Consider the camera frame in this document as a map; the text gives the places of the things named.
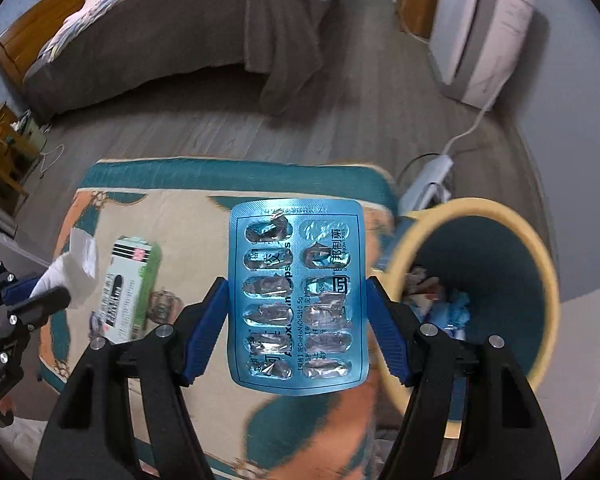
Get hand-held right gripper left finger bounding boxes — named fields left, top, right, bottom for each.
left=32, top=276, right=230, bottom=480

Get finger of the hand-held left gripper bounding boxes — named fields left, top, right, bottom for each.
left=7, top=286, right=73, bottom=333
left=0, top=260, right=41, bottom=311

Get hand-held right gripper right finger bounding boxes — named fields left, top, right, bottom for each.
left=364, top=275, right=563, bottom=480

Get white tissue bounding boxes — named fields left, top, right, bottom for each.
left=30, top=227, right=99, bottom=311

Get blue blister pack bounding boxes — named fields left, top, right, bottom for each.
left=227, top=199, right=371, bottom=397

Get teal bin with yellow rim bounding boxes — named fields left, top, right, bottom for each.
left=375, top=197, right=562, bottom=438

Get small clear plastic wrapper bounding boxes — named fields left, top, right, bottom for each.
left=147, top=290, right=183, bottom=328

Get crumpled wrappers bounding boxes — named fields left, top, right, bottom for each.
left=405, top=266, right=476, bottom=343

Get green and white medicine box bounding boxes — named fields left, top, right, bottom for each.
left=92, top=236, right=162, bottom=345

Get teal and beige patterned rug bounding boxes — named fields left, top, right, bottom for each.
left=37, top=159, right=401, bottom=480

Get wooden side table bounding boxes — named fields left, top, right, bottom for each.
left=0, top=102, right=43, bottom=216

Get white power strip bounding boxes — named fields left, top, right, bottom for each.
left=397, top=155, right=455, bottom=211

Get white panelled door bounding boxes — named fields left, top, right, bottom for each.
left=527, top=277, right=600, bottom=466

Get wooden headboard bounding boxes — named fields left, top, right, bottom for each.
left=0, top=0, right=141, bottom=83

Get bed with grey skirt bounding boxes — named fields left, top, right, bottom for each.
left=0, top=0, right=348, bottom=123

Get white floor appliance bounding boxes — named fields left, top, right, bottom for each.
left=427, top=0, right=538, bottom=110

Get black cable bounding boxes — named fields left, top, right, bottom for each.
left=397, top=152, right=438, bottom=183

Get white power cable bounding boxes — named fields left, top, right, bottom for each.
left=440, top=67, right=511, bottom=158

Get thin white cord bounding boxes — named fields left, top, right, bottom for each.
left=397, top=0, right=431, bottom=41

